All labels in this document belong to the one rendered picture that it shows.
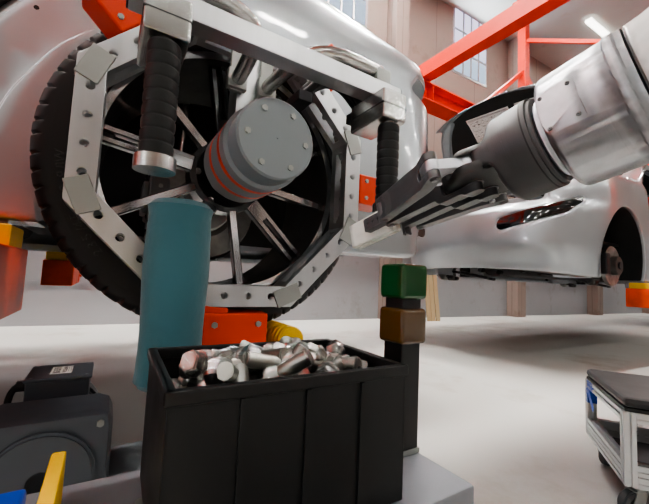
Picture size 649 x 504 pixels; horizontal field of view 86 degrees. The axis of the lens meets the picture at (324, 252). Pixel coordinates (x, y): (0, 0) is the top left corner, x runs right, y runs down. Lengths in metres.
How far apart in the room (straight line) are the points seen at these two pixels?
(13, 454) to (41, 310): 4.14
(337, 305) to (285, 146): 5.18
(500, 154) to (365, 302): 5.73
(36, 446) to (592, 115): 0.76
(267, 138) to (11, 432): 0.57
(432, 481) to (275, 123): 0.50
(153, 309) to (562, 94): 0.48
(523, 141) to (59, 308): 4.72
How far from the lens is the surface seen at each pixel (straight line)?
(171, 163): 0.43
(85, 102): 0.68
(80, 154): 0.65
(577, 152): 0.29
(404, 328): 0.40
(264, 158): 0.55
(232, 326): 0.66
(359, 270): 5.89
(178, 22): 0.50
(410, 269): 0.40
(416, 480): 0.41
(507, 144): 0.31
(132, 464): 0.96
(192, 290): 0.51
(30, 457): 0.73
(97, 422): 0.72
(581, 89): 0.29
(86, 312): 4.79
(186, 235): 0.51
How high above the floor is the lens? 0.64
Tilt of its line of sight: 4 degrees up
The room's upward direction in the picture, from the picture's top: 3 degrees clockwise
